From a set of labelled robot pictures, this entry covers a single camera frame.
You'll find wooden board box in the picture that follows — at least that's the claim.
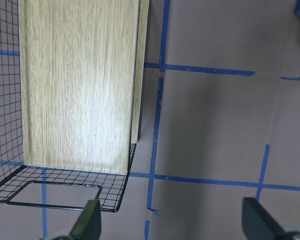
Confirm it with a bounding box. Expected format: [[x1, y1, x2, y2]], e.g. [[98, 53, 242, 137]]
[[18, 0, 149, 175]]

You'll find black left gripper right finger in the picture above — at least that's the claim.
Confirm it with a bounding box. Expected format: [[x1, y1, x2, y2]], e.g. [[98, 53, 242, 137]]
[[241, 197, 286, 240]]

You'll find black wire basket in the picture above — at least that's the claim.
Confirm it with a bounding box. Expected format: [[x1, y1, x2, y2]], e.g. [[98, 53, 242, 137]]
[[0, 0, 129, 213]]

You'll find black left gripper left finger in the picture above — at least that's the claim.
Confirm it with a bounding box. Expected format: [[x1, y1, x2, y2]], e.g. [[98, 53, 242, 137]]
[[69, 199, 102, 240]]

